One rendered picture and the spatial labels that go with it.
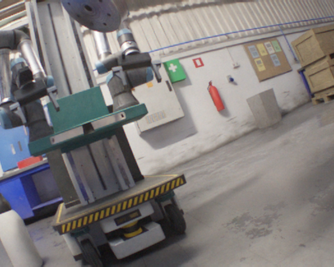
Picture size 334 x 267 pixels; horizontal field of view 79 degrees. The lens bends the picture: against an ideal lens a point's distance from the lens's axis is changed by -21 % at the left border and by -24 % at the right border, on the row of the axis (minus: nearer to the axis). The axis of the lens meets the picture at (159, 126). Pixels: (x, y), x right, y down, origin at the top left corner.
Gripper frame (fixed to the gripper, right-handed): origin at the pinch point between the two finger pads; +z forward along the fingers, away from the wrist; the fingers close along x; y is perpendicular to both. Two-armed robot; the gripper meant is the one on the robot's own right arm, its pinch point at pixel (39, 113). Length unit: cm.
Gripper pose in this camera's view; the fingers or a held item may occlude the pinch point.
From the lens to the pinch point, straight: 90.4
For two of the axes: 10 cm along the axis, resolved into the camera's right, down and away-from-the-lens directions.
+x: -7.6, 4.0, -5.2
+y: -2.3, 5.7, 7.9
